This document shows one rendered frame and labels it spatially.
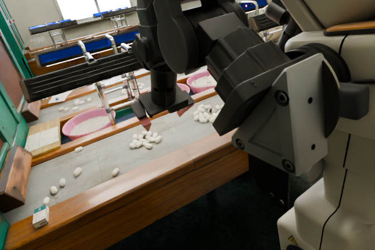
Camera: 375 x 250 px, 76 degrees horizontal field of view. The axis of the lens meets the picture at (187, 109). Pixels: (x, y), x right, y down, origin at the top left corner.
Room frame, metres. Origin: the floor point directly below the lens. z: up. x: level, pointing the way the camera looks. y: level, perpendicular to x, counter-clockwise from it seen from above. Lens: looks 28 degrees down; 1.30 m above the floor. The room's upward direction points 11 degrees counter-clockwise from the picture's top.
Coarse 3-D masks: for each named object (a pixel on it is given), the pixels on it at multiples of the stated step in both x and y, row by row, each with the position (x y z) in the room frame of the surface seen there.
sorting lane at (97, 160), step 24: (216, 96) 1.16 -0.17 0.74; (168, 120) 1.00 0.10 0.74; (192, 120) 0.96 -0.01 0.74; (96, 144) 0.91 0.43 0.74; (120, 144) 0.87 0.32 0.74; (168, 144) 0.80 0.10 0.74; (48, 168) 0.80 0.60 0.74; (72, 168) 0.77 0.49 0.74; (96, 168) 0.74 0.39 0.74; (120, 168) 0.71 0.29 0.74; (48, 192) 0.66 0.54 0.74; (72, 192) 0.63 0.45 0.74; (24, 216) 0.57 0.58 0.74
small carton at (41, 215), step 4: (40, 208) 0.54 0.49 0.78; (44, 208) 0.54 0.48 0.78; (48, 208) 0.55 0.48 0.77; (36, 212) 0.53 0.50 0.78; (40, 212) 0.52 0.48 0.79; (44, 212) 0.52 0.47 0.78; (48, 212) 0.53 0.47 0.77; (36, 216) 0.51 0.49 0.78; (40, 216) 0.51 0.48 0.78; (44, 216) 0.51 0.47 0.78; (48, 216) 0.52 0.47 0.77; (36, 220) 0.49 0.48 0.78; (40, 220) 0.49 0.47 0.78; (44, 220) 0.49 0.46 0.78; (48, 220) 0.50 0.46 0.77; (32, 224) 0.48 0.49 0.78; (36, 224) 0.49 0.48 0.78; (40, 224) 0.49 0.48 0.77
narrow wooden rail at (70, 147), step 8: (192, 96) 1.17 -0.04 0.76; (200, 96) 1.14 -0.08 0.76; (208, 96) 1.15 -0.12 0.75; (168, 112) 1.06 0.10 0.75; (128, 120) 1.03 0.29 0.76; (136, 120) 1.02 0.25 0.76; (104, 128) 1.00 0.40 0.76; (112, 128) 0.98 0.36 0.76; (120, 128) 0.97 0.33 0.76; (128, 128) 0.98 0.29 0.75; (88, 136) 0.95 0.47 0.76; (96, 136) 0.94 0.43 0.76; (104, 136) 0.94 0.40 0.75; (64, 144) 0.92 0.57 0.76; (72, 144) 0.91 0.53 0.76; (80, 144) 0.90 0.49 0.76; (88, 144) 0.91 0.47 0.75; (48, 152) 0.88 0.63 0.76; (56, 152) 0.87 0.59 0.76; (64, 152) 0.88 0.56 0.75; (32, 160) 0.84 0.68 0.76; (40, 160) 0.84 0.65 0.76; (48, 160) 0.85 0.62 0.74
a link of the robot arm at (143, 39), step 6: (138, 36) 0.52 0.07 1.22; (138, 42) 0.43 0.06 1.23; (144, 42) 0.42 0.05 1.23; (132, 48) 0.54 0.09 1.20; (138, 48) 0.44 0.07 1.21; (144, 48) 0.42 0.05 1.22; (150, 48) 0.42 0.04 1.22; (138, 54) 0.51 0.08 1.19; (144, 54) 0.42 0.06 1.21; (150, 54) 0.42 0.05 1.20; (138, 60) 0.52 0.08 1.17; (144, 60) 0.45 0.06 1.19; (150, 60) 0.43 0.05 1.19; (162, 60) 0.45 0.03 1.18; (144, 66) 0.50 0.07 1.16; (150, 66) 0.43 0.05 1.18; (156, 66) 0.44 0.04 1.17
